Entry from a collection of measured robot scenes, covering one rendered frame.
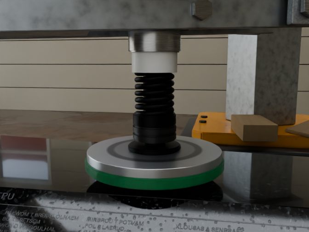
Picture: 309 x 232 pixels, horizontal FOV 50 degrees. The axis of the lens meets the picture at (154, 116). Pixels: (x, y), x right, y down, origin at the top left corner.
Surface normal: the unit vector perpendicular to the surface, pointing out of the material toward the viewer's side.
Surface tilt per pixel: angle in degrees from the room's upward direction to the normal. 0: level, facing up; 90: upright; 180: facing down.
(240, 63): 90
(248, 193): 0
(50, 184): 0
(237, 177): 0
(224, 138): 90
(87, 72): 90
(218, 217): 45
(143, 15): 90
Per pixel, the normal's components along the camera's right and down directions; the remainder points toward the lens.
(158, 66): 0.14, 0.15
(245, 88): -0.94, 0.05
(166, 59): 0.51, 0.14
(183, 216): -0.12, -0.59
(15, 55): -0.18, 0.15
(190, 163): 0.00, -0.99
